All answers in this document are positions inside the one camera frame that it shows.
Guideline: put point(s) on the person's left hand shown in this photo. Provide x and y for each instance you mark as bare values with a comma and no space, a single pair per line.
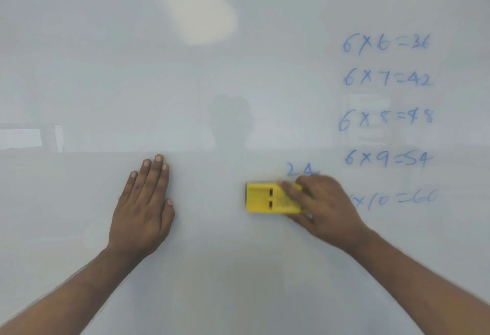
137,223

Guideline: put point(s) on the person's right hand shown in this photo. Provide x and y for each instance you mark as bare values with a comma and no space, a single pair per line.
329,212

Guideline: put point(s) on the person's right thumb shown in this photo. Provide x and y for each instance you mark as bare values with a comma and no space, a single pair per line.
302,221

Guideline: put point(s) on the person's left little finger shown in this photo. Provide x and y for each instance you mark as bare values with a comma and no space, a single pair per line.
128,187

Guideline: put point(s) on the person's left thumb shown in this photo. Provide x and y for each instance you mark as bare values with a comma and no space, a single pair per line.
167,218

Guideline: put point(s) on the person's left middle finger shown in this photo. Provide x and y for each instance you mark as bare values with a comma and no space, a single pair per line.
154,179

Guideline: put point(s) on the yellow whiteboard eraser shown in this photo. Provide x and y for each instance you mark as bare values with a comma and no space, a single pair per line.
262,197

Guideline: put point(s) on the person's right forearm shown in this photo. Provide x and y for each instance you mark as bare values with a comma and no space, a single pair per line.
421,288

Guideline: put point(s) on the person's left forearm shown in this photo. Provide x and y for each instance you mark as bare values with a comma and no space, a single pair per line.
72,292

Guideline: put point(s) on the white whiteboard with blue writing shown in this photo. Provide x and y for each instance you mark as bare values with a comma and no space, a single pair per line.
245,70

